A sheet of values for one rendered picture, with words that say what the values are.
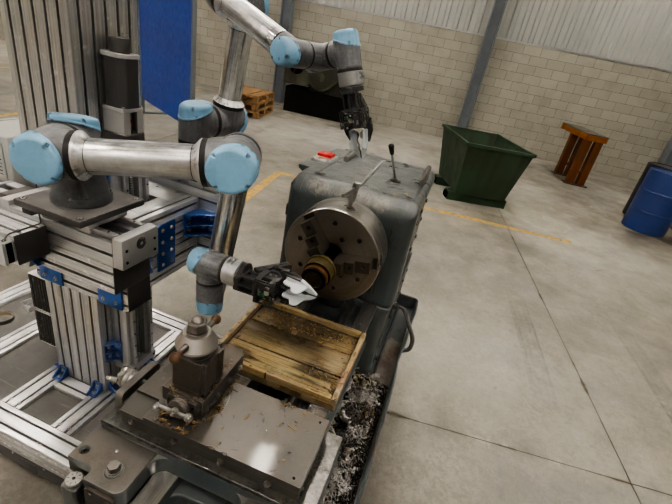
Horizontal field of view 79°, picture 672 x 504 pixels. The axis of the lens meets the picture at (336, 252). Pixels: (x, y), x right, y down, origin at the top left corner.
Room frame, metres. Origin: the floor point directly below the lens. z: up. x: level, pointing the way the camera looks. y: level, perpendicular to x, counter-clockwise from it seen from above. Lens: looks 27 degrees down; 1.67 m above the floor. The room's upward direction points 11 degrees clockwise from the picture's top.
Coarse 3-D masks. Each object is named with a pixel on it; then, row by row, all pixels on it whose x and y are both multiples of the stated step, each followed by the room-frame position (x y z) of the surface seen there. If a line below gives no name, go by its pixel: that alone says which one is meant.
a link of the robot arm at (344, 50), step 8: (336, 32) 1.30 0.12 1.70; (344, 32) 1.29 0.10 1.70; (352, 32) 1.30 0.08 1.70; (336, 40) 1.30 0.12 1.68; (344, 40) 1.29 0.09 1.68; (352, 40) 1.29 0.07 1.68; (328, 48) 1.32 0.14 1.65; (336, 48) 1.30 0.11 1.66; (344, 48) 1.29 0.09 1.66; (352, 48) 1.29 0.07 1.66; (360, 48) 1.32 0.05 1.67; (328, 56) 1.32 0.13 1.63; (336, 56) 1.30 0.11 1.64; (344, 56) 1.29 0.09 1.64; (352, 56) 1.29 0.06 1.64; (360, 56) 1.31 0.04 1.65; (336, 64) 1.31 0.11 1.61; (344, 64) 1.29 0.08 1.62; (352, 64) 1.29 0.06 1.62; (360, 64) 1.30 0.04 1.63
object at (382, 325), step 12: (408, 264) 1.64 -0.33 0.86; (324, 300) 1.29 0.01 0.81; (360, 300) 1.27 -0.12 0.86; (396, 300) 1.66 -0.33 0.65; (384, 312) 1.24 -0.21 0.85; (372, 324) 1.25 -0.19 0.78; (384, 324) 1.37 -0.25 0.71; (372, 336) 1.25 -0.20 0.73; (384, 336) 1.49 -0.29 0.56; (372, 348) 1.25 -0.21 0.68; (360, 360) 1.25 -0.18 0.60; (372, 360) 1.26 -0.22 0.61; (360, 372) 1.25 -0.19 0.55
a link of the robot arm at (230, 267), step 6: (228, 258) 0.95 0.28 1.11; (234, 258) 0.94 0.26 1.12; (228, 264) 0.93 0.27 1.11; (234, 264) 0.93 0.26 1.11; (240, 264) 0.94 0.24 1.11; (222, 270) 0.92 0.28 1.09; (228, 270) 0.91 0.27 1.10; (234, 270) 0.91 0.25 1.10; (222, 276) 0.91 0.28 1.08; (228, 276) 0.91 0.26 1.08; (222, 282) 0.92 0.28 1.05; (228, 282) 0.91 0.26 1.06
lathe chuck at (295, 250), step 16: (320, 208) 1.16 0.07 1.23; (336, 208) 1.15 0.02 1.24; (320, 224) 1.15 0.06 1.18; (336, 224) 1.14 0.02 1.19; (352, 224) 1.13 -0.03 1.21; (368, 224) 1.15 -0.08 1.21; (288, 240) 1.17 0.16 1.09; (304, 240) 1.16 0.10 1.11; (336, 240) 1.14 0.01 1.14; (352, 240) 1.13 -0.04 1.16; (368, 240) 1.12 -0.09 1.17; (384, 240) 1.19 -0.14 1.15; (288, 256) 1.17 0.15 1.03; (304, 256) 1.16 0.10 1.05; (368, 256) 1.11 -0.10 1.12; (384, 256) 1.17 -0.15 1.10; (336, 288) 1.13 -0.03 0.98; (352, 288) 1.12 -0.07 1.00; (368, 288) 1.11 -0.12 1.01
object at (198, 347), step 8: (184, 328) 0.60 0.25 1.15; (208, 328) 0.61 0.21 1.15; (184, 336) 0.58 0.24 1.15; (208, 336) 0.59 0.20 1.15; (216, 336) 0.62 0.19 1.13; (176, 344) 0.58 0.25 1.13; (192, 344) 0.57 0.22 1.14; (200, 344) 0.58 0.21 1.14; (208, 344) 0.58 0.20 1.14; (216, 344) 0.60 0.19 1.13; (192, 352) 0.56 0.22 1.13; (200, 352) 0.57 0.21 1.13; (208, 352) 0.58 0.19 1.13
